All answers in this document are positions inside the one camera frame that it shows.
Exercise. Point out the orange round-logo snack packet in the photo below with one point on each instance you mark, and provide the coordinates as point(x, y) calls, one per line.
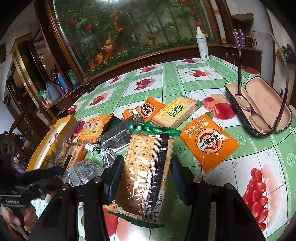
point(209, 144)

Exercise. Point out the purple bottles pair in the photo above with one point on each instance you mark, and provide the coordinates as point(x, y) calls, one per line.
point(239, 38)

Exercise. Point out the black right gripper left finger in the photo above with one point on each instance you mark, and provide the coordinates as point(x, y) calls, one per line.
point(101, 191)

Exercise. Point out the open glasses case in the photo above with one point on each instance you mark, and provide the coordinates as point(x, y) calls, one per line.
point(265, 101)

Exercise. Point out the small orange logo snack packet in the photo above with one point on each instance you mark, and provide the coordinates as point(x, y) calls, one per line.
point(146, 111)

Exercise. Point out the dark green snack packet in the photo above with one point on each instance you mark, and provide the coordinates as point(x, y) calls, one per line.
point(113, 122)

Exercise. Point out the wooden display shelf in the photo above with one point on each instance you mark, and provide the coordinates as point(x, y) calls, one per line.
point(35, 77)

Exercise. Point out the flower aquarium display panel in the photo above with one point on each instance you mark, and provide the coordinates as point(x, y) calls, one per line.
point(102, 34)

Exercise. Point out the long cracker pack green ends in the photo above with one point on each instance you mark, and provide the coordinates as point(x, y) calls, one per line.
point(143, 184)

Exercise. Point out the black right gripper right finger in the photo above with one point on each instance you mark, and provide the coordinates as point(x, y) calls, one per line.
point(194, 192)

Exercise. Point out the orange cheese biscuit bag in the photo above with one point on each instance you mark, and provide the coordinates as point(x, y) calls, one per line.
point(94, 128)

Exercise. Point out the yellow cardboard box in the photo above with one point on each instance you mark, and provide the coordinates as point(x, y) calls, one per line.
point(44, 154)

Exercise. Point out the white spray bottle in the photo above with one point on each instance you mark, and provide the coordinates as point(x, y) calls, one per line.
point(202, 44)

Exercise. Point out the clear silver snack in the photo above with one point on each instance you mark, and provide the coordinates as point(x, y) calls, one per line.
point(82, 172)

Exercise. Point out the yellow green biscuit pack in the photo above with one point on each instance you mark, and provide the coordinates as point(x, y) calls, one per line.
point(176, 112)

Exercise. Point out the silver foil snack bag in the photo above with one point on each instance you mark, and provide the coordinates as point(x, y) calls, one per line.
point(116, 139)

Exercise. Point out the cracker pack orange ends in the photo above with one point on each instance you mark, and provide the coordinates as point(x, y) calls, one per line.
point(76, 151)

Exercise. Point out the dark-framed eyeglasses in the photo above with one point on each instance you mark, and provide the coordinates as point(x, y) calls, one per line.
point(256, 118)

